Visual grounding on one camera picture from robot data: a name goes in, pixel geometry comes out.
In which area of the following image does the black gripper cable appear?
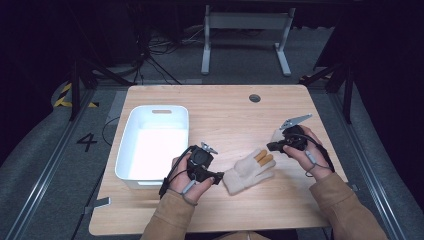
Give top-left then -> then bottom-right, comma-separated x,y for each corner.
158,145 -> 198,200
293,133 -> 336,174

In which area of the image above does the beige knit glove brown bear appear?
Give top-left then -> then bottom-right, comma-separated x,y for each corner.
222,148 -> 277,196

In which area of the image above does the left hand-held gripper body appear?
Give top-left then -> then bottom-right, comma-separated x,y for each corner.
185,141 -> 219,184

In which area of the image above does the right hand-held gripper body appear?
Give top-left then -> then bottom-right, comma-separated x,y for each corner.
279,113 -> 314,155

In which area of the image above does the bundle of black floor cables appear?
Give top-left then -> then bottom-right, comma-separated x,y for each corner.
132,24 -> 205,86

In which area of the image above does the grey right gripper lanyard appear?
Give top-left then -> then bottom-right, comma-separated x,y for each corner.
303,149 -> 330,178

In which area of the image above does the white metal table frame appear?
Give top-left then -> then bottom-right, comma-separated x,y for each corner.
200,4 -> 297,77

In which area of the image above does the person's right hand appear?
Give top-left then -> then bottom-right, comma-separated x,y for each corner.
282,125 -> 335,182

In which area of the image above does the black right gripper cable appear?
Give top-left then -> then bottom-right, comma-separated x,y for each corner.
293,133 -> 336,174

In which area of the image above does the thin black floor cable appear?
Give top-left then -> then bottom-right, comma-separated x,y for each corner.
101,115 -> 121,147

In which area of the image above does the black metal stand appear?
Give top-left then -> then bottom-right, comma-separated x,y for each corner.
298,59 -> 355,125
68,57 -> 135,122

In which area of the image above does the white plastic bin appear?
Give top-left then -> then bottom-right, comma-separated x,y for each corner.
114,104 -> 190,190

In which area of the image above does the grey tape strip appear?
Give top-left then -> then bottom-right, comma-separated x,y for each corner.
83,196 -> 112,215

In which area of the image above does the person's left hand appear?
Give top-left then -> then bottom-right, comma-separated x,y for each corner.
171,154 -> 216,205

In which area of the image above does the yellow black hazard tape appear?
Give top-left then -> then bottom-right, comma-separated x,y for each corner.
53,82 -> 100,109

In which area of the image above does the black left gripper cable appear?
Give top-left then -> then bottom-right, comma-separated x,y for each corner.
158,145 -> 198,200

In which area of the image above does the grey left gripper lanyard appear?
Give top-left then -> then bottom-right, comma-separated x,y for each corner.
179,179 -> 200,207

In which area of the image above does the grey gripper lanyard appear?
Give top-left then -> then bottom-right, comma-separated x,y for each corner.
179,179 -> 200,207
303,149 -> 330,178

